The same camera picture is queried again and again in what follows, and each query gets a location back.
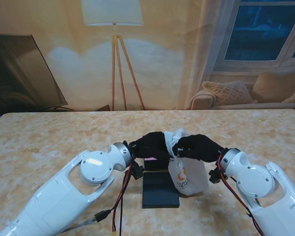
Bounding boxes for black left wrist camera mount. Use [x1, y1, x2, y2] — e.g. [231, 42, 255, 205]
[130, 161, 146, 180]

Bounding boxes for red black left arm cables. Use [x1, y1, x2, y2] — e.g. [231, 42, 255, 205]
[112, 162, 135, 236]

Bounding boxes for red black arm cables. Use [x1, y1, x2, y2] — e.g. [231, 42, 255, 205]
[217, 154, 266, 236]
[112, 162, 135, 236]

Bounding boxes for printed living room backdrop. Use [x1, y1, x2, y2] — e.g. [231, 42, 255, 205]
[0, 0, 295, 114]

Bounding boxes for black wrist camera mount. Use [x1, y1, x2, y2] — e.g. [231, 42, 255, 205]
[208, 168, 224, 185]
[130, 161, 146, 180]

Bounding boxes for white plastic bag orange print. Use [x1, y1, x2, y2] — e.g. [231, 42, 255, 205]
[164, 128, 209, 197]

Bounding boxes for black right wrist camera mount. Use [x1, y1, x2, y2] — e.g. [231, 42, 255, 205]
[208, 168, 224, 185]

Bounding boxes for black gift box lid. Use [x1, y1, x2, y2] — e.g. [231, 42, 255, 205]
[142, 172, 181, 209]

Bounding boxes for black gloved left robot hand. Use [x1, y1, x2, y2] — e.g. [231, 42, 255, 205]
[129, 131, 175, 161]

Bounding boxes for grey usb cable black plug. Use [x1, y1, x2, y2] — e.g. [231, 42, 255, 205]
[61, 210, 112, 234]

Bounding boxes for red black right arm cables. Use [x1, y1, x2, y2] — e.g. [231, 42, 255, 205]
[217, 154, 266, 236]

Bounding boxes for black gift box pink inside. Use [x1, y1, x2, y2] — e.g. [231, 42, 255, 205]
[144, 157, 170, 172]

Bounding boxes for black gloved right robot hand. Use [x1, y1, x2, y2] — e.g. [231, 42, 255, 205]
[173, 134, 228, 163]

